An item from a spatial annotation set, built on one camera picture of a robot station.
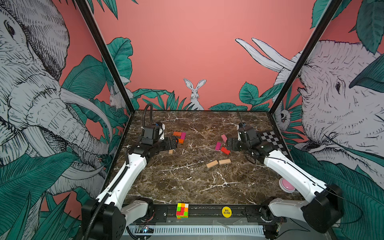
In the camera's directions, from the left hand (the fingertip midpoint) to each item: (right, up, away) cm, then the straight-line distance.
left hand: (173, 139), depth 81 cm
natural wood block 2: (+23, -17, +12) cm, 31 cm away
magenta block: (+3, 0, +24) cm, 24 cm away
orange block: (-1, +1, +27) cm, 27 cm away
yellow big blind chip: (+28, -37, -6) cm, 47 cm away
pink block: (+33, -2, +25) cm, 41 cm away
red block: (+32, -9, +17) cm, 37 cm away
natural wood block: (-4, -10, +15) cm, 18 cm away
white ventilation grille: (+12, -43, -10) cm, 46 cm away
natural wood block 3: (+32, -15, +13) cm, 38 cm away
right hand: (+33, 0, +2) cm, 34 cm away
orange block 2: (+2, -3, +20) cm, 21 cm away
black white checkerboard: (+65, -1, +21) cm, 69 cm away
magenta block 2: (+28, -7, +20) cm, 35 cm away
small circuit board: (-13, -42, -11) cm, 45 cm away
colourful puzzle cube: (+6, -34, -10) cm, 36 cm away
